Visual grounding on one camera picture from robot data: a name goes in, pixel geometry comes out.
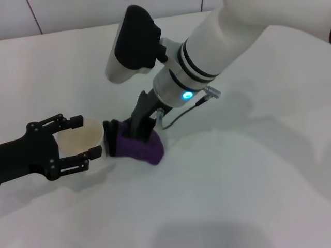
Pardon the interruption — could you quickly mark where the silver gripper cable connector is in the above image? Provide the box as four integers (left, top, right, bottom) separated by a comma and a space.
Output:
154, 108, 166, 125

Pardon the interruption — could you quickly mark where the thin gray gripper cable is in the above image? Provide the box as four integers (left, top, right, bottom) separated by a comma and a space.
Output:
161, 97, 210, 130

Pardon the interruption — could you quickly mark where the blue-purple rag black trim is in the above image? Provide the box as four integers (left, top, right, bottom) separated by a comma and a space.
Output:
102, 119, 166, 166

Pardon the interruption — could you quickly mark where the white paper cup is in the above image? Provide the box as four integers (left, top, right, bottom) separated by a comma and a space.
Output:
55, 116, 111, 179

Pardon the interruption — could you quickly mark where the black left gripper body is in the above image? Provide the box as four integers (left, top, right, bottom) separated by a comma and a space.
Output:
0, 120, 62, 185

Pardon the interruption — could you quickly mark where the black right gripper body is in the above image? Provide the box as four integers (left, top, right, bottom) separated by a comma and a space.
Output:
130, 89, 166, 125

